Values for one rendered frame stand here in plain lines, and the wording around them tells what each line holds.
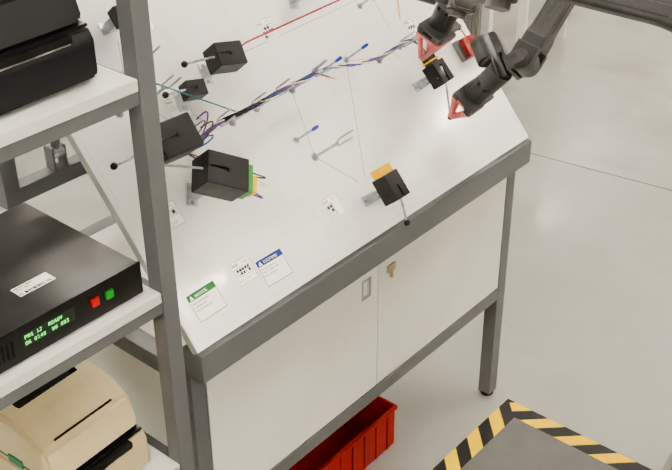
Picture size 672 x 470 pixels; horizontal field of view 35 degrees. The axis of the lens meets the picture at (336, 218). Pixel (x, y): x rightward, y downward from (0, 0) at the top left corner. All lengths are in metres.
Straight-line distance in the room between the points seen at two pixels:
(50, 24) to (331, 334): 1.09
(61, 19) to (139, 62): 0.13
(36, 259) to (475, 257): 1.35
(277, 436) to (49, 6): 1.18
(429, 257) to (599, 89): 2.81
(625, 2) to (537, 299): 1.92
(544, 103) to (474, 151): 2.50
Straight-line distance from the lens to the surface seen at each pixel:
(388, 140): 2.48
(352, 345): 2.51
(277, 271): 2.18
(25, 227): 1.99
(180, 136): 1.98
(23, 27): 1.61
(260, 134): 2.27
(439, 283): 2.74
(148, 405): 2.29
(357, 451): 2.96
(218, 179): 1.99
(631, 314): 3.72
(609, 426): 3.26
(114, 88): 1.66
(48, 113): 1.60
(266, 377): 2.29
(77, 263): 1.86
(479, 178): 2.64
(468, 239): 2.79
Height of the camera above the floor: 2.11
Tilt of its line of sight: 31 degrees down
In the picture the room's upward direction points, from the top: straight up
